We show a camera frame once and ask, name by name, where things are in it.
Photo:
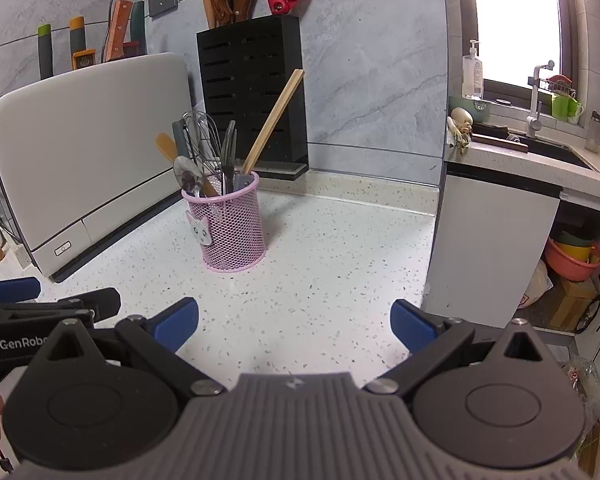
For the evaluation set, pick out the red sink rack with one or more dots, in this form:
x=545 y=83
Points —
x=560 y=80

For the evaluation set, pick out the green bowl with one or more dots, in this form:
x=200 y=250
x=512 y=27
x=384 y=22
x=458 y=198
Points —
x=482 y=110

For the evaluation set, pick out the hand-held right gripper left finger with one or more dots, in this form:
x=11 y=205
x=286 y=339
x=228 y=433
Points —
x=175 y=325

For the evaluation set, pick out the metal whisk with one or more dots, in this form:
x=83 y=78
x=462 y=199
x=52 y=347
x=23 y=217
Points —
x=211 y=165

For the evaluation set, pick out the wooden spatula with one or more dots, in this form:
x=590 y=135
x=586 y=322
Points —
x=166 y=149

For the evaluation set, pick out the clear plastic bottle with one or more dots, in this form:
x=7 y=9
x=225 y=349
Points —
x=580 y=375

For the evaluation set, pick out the green basin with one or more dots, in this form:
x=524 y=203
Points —
x=570 y=239

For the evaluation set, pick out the grey faucet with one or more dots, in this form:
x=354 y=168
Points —
x=534 y=110

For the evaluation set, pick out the white plastic bag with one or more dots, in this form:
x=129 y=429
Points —
x=536 y=285

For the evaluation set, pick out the white vegetable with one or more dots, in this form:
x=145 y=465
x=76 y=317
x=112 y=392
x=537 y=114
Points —
x=462 y=116

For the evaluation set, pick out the yellow basin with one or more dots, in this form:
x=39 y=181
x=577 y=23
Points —
x=572 y=254

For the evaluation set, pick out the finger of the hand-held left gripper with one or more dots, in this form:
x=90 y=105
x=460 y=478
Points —
x=102 y=302
x=12 y=289

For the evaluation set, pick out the white countertop appliance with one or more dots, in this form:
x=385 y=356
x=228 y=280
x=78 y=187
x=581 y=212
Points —
x=90 y=150

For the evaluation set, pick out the metal spoon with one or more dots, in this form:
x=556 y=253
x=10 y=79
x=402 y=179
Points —
x=186 y=172

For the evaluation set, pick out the cardboard box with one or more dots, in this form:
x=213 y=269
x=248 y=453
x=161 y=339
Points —
x=572 y=305

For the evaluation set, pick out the window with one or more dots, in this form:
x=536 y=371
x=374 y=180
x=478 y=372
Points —
x=515 y=20

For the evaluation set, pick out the dark wooden board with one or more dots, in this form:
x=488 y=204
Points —
x=495 y=137

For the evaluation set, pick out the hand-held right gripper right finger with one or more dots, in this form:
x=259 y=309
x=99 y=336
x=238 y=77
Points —
x=412 y=325

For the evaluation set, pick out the orange basin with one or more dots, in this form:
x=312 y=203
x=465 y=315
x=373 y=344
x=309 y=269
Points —
x=570 y=267

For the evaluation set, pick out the scallion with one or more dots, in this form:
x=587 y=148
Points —
x=457 y=135

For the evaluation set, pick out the clear soap pump bottle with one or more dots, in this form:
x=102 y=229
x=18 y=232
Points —
x=472 y=75

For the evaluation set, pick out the white cabinet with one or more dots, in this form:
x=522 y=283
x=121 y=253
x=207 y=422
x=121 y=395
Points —
x=490 y=245

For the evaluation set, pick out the black knife block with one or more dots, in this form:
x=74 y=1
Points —
x=250 y=70

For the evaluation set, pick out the pink mesh utensil holder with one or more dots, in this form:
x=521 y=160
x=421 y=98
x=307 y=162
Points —
x=235 y=230

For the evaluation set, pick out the black sink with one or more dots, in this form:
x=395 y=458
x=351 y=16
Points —
x=555 y=152

